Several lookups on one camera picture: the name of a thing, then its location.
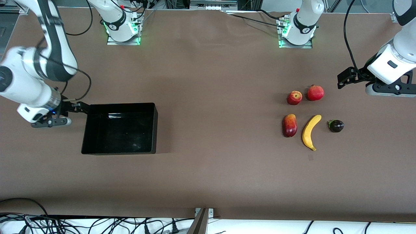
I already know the black plastic box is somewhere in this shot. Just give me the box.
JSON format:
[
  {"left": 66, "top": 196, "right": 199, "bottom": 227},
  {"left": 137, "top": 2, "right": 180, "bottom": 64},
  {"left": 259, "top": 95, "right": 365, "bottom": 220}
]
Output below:
[{"left": 81, "top": 102, "right": 159, "bottom": 155}]

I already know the red yellow apple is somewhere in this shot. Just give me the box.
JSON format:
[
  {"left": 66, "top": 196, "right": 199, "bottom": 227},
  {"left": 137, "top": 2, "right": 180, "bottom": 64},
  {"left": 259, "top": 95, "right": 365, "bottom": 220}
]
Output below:
[{"left": 287, "top": 90, "right": 303, "bottom": 106}]

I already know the yellow banana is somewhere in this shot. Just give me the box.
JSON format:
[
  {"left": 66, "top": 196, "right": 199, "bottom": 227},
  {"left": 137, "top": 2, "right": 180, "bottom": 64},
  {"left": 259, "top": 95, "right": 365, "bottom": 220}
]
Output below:
[{"left": 302, "top": 114, "right": 322, "bottom": 151}]

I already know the red pomegranate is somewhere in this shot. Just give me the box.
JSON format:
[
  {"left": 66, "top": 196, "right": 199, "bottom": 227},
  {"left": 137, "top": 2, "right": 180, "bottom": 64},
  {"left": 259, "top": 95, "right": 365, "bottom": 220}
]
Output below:
[{"left": 307, "top": 84, "right": 325, "bottom": 102}]

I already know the dark purple mangosteen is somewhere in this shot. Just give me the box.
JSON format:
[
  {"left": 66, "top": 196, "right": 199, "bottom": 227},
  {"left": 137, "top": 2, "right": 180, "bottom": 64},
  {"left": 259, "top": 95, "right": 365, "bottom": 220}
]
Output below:
[{"left": 327, "top": 119, "right": 345, "bottom": 133}]

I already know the red yellow mango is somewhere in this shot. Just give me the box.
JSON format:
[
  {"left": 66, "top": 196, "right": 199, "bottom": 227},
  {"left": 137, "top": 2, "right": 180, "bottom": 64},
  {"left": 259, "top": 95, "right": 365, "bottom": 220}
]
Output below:
[{"left": 282, "top": 113, "right": 298, "bottom": 138}]

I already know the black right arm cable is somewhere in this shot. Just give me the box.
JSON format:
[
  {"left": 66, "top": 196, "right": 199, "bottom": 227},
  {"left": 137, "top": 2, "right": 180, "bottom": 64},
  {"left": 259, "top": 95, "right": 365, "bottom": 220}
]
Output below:
[{"left": 34, "top": 36, "right": 93, "bottom": 102}]

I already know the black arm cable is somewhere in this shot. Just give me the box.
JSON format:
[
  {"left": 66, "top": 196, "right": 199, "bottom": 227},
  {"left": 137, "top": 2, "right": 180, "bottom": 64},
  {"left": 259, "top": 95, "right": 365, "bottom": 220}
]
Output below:
[
  {"left": 34, "top": 36, "right": 93, "bottom": 102},
  {"left": 343, "top": 0, "right": 361, "bottom": 77}
]

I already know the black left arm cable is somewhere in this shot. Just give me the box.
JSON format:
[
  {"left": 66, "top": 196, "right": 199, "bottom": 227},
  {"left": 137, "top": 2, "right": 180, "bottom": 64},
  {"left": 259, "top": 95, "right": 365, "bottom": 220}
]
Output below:
[{"left": 343, "top": 0, "right": 361, "bottom": 77}]

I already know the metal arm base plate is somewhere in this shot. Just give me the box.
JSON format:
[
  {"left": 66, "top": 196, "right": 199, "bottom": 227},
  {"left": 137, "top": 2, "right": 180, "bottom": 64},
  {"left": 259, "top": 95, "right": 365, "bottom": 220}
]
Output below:
[
  {"left": 106, "top": 32, "right": 141, "bottom": 46},
  {"left": 279, "top": 38, "right": 313, "bottom": 49}
]

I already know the black curved edge cable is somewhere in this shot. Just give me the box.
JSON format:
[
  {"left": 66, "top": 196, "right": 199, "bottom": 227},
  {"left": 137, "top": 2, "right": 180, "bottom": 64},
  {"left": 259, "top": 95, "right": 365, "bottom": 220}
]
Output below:
[{"left": 0, "top": 197, "right": 48, "bottom": 215}]

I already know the black hanging cable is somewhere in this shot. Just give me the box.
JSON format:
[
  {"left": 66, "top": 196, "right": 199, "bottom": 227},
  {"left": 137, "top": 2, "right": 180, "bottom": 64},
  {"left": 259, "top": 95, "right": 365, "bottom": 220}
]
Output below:
[{"left": 65, "top": 0, "right": 94, "bottom": 36}]

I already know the short black table cable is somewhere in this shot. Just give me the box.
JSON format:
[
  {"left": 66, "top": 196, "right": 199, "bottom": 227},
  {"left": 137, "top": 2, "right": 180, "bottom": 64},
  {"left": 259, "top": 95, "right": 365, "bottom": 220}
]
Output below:
[{"left": 256, "top": 9, "right": 288, "bottom": 20}]

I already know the long black table cable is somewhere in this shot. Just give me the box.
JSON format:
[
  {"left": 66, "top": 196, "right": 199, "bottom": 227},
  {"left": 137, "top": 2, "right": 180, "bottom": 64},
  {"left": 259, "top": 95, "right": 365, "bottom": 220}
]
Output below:
[{"left": 224, "top": 12, "right": 282, "bottom": 28}]

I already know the grey metal bracket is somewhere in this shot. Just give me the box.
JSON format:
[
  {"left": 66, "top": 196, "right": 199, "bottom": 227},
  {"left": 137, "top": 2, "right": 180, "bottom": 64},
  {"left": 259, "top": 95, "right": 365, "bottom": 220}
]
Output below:
[{"left": 187, "top": 208, "right": 215, "bottom": 234}]

